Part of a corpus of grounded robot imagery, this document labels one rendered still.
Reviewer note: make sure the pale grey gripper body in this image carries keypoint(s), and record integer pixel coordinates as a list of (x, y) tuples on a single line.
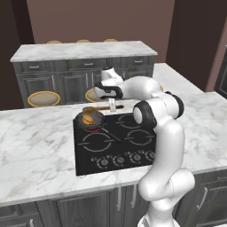
[(112, 105)]

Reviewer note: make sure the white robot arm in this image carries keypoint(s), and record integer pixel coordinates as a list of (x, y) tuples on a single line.
[(165, 147)]

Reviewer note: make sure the wooden spatula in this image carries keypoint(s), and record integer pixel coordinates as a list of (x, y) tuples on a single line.
[(102, 108)]

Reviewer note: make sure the browned chicken piece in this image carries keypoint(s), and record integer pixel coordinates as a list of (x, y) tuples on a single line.
[(87, 119)]

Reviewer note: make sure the black frying pan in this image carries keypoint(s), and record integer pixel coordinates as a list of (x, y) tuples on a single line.
[(97, 117)]

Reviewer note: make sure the black hob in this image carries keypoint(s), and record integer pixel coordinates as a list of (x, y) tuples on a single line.
[(118, 147)]

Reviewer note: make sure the grey island cupboard run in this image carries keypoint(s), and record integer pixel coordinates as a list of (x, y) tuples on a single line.
[(74, 75)]

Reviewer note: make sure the grey hob knob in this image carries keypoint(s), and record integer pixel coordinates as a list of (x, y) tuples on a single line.
[(136, 157), (103, 162), (119, 160), (151, 154)]

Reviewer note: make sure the dark tall cabinet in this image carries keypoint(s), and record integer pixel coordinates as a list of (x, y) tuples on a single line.
[(222, 74)]

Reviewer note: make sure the dark grey drawer front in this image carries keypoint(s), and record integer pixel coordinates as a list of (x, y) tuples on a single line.
[(215, 176)]

